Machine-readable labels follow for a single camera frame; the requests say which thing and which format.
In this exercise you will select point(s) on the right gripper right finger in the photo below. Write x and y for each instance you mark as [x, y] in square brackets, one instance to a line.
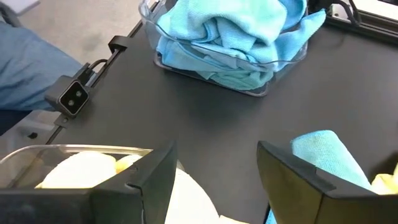
[295, 193]

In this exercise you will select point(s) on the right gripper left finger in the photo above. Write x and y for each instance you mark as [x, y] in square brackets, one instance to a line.
[109, 205]

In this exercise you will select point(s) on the yellow microfiber towel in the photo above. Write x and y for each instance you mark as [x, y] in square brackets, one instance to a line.
[385, 183]
[126, 163]
[81, 171]
[192, 202]

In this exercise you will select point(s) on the blue microfiber towel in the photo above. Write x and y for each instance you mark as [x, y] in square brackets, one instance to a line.
[298, 37]
[199, 65]
[217, 21]
[326, 155]

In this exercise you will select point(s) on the clear plastic basket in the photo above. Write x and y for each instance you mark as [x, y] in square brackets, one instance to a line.
[149, 18]
[18, 168]

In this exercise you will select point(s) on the person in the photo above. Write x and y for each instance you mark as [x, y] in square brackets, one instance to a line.
[31, 68]

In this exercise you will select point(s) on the black table edge clamp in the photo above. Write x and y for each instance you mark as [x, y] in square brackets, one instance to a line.
[118, 43]

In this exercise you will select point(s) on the black table-level camera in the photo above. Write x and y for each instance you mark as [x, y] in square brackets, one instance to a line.
[73, 98]

